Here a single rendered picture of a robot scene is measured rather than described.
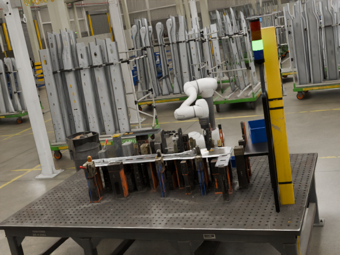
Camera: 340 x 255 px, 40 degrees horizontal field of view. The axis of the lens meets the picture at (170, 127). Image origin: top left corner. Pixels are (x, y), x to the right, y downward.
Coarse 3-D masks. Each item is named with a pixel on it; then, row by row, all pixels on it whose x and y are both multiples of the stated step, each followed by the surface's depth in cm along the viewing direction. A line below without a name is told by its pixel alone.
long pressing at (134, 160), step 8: (184, 152) 417; (192, 152) 412; (208, 152) 404; (216, 152) 400; (224, 152) 397; (96, 160) 440; (104, 160) 435; (112, 160) 430; (128, 160) 422; (136, 160) 417; (144, 160) 413; (152, 160) 410
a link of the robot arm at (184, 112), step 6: (186, 90) 438; (192, 90) 432; (192, 96) 421; (186, 102) 411; (192, 102) 419; (180, 108) 393; (186, 108) 392; (192, 108) 392; (174, 114) 397; (180, 114) 391; (186, 114) 391; (192, 114) 392
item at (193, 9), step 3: (189, 0) 1519; (192, 0) 1513; (192, 3) 1518; (195, 3) 1528; (192, 6) 1521; (195, 6) 1526; (192, 9) 1524; (195, 9) 1524; (192, 12) 1526; (195, 12) 1523; (192, 15) 1529; (195, 15) 1525; (192, 18) 1532; (198, 24) 1542; (198, 27) 1540
